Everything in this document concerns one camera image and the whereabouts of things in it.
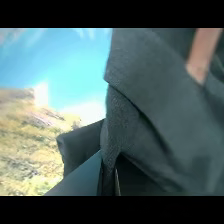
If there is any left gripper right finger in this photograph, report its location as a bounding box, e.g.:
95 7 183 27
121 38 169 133
114 155 168 197

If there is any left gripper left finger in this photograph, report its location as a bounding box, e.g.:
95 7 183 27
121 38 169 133
44 149 103 197

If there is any dark grey buttoned shirt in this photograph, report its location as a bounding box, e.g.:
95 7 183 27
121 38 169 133
55 28 224 197

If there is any brown clothes hanger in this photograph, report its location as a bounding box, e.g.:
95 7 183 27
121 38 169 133
184 28 224 86

